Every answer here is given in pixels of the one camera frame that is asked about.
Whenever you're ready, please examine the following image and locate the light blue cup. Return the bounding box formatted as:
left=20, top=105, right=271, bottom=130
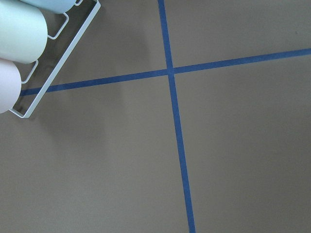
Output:
left=21, top=0, right=76, bottom=14

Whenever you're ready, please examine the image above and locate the pale pink cup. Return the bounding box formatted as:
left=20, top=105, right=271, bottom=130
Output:
left=0, top=59, right=21, bottom=114

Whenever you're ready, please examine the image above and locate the mint green cup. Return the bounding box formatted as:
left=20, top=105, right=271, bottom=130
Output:
left=0, top=0, right=48, bottom=64

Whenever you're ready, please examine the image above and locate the white wire cup rack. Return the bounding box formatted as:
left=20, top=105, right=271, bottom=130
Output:
left=9, top=0, right=101, bottom=118

